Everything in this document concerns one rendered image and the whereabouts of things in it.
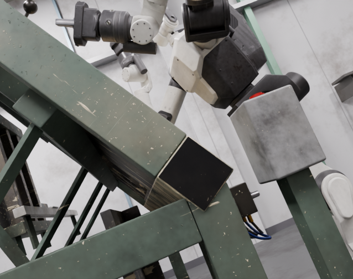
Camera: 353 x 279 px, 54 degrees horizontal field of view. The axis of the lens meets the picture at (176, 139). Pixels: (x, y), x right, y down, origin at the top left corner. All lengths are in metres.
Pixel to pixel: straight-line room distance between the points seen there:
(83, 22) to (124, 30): 0.12
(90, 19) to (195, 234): 0.66
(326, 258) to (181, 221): 0.31
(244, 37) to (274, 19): 3.73
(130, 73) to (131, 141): 0.92
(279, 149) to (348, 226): 0.65
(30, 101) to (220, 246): 0.50
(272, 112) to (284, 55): 4.13
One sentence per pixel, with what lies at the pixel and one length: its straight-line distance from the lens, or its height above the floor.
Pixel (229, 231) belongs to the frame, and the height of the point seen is 0.70.
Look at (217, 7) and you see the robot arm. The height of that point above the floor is 1.29.
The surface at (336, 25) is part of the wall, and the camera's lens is 5.32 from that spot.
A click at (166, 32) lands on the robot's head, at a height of 1.39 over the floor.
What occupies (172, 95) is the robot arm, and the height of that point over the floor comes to 1.22.
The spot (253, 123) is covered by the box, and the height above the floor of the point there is 0.88.
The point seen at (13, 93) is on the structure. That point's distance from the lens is 0.91.
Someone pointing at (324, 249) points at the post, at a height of 0.58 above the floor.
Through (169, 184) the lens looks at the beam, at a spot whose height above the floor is 0.83.
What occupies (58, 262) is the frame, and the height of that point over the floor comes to 0.77.
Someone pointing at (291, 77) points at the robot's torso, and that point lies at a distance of 1.41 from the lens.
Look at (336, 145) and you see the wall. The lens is 4.78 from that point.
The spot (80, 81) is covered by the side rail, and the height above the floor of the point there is 1.09.
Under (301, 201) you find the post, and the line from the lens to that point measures 0.79.
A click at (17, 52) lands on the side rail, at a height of 1.19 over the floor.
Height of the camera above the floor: 0.79
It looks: 9 degrees up
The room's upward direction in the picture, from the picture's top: 22 degrees counter-clockwise
